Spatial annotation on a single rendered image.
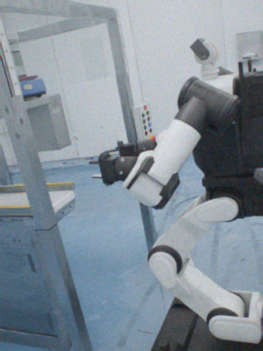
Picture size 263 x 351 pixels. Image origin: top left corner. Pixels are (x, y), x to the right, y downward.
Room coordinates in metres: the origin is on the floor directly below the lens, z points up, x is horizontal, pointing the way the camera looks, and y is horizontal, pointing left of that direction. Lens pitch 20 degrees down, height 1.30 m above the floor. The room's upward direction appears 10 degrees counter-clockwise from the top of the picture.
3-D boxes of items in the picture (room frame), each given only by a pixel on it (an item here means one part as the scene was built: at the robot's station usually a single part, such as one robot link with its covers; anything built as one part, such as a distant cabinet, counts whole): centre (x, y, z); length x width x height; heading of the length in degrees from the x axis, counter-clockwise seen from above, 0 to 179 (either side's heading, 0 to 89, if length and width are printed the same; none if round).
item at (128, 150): (1.49, 0.04, 0.96); 0.12 x 0.10 x 0.13; 99
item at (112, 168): (1.27, 0.10, 0.96); 0.12 x 0.10 x 0.13; 58
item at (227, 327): (1.20, -0.27, 0.28); 0.21 x 0.20 x 0.13; 67
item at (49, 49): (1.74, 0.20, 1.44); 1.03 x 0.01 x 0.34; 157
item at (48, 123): (1.64, 0.43, 1.11); 0.22 x 0.11 x 0.20; 67
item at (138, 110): (2.23, -0.04, 0.94); 0.17 x 0.06 x 0.26; 157
